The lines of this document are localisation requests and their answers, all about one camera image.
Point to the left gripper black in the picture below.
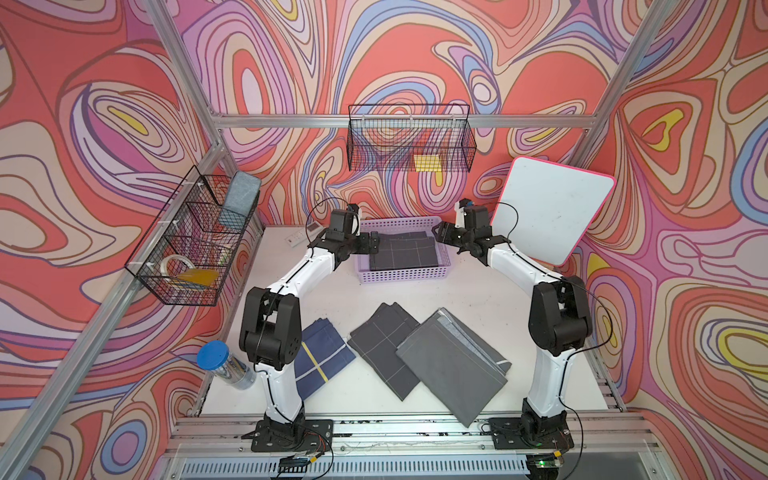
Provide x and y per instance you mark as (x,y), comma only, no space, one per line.
(362,247)

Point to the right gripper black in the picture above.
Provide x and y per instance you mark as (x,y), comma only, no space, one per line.
(445,231)

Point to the dark grey grid pillowcase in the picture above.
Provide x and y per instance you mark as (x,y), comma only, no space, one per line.
(404,251)

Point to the dark grey checked pillowcase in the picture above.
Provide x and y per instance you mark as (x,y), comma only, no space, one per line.
(377,340)

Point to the navy yellow-striped pillowcase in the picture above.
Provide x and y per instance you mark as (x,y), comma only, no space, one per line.
(323,354)

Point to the plain grey pillowcase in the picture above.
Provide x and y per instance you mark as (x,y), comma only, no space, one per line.
(458,367)

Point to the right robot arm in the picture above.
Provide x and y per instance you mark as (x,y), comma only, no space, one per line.
(559,316)

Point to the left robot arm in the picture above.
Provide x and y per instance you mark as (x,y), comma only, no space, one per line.
(271,327)

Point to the purple plastic basket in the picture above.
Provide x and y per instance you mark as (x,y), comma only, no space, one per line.
(397,226)

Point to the white remote control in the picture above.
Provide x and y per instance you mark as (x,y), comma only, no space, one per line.
(299,237)

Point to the grey blue sponge block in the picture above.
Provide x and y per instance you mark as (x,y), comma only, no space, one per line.
(242,193)

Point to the yellow card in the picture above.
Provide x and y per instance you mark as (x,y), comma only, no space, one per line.
(205,278)

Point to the blue-lid clear jar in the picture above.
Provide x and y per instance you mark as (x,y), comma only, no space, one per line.
(215,357)

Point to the clear tape roll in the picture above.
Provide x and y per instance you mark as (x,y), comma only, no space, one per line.
(173,264)

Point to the green circuit board left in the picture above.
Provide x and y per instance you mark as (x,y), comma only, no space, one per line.
(295,464)

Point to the green circuit board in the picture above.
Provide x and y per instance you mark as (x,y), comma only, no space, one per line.
(295,464)
(550,460)

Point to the green circuit board right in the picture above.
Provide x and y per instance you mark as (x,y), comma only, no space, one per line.
(550,460)

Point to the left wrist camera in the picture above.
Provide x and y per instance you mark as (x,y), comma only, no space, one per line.
(354,209)

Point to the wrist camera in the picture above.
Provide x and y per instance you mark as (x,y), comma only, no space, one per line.
(462,205)
(354,209)

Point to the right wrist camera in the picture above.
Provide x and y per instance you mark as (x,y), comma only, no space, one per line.
(462,205)

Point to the white board pink frame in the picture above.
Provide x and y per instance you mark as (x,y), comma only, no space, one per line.
(545,207)

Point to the black wire basket back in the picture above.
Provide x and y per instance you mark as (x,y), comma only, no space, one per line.
(411,137)

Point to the black wire basket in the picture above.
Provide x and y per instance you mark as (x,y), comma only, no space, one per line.
(411,137)
(193,223)

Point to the black wire basket left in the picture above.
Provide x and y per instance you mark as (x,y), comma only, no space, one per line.
(193,223)

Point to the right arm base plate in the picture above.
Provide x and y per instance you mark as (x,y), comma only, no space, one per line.
(531,432)

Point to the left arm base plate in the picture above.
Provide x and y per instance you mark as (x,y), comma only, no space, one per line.
(310,436)

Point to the aluminium rail frame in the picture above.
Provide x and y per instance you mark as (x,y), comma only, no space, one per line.
(607,445)

